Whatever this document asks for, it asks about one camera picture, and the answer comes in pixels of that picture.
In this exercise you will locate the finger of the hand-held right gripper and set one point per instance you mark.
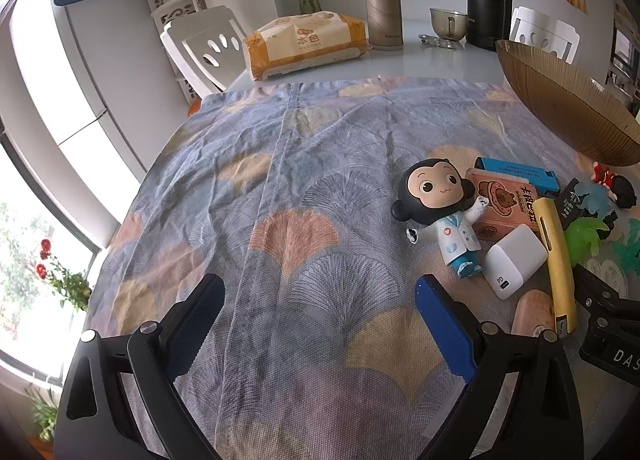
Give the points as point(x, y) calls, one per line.
point(607, 295)

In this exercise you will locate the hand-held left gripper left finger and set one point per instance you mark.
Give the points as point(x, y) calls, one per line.
point(197, 325)

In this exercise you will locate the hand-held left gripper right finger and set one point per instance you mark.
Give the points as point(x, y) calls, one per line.
point(445, 330)

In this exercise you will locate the yellow lighter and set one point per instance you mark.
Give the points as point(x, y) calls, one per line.
point(557, 265)

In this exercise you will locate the black lighter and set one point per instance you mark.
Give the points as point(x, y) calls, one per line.
point(570, 205)

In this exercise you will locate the white plug charger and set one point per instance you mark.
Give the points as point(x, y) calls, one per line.
point(515, 260)

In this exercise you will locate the monkey doctor figurine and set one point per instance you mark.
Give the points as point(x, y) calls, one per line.
point(435, 190)

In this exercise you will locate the pink printed card box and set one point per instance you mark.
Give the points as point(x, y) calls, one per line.
point(500, 200)

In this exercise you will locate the blue lighter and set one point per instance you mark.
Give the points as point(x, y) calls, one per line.
point(510, 173)

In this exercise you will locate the brown ribbed bowl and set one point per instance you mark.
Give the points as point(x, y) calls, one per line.
point(565, 100)

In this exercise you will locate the clear gear tape dispenser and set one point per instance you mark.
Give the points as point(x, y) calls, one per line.
point(610, 272)

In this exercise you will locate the teal translucent plastic toy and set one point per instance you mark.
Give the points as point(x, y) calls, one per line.
point(627, 250)
point(595, 195)

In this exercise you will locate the green translucent plastic toy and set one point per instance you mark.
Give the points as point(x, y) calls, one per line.
point(585, 240)

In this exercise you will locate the red and black doll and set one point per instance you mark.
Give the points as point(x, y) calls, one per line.
point(625, 192)

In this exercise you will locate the red flowering plant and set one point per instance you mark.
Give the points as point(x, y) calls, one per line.
point(65, 285)

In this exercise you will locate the fan-print tablecloth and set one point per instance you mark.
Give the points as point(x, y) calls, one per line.
point(300, 165)

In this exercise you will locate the distant room cabinet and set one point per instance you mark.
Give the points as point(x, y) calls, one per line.
point(625, 55)

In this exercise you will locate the white refrigerator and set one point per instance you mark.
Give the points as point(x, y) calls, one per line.
point(100, 90)

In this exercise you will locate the white chair with crescent holes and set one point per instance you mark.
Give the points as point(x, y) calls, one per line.
point(550, 35)

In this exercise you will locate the white chair with teardrop holes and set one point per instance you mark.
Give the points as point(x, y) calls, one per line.
point(200, 40)

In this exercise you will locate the orange tissue pack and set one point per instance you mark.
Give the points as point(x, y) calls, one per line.
point(305, 45)

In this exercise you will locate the metal cup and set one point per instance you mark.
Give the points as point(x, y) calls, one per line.
point(447, 23)

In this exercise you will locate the white carved shelf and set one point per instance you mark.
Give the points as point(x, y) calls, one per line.
point(175, 10)

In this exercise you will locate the gold thermos flask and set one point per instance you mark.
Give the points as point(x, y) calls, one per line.
point(382, 5)

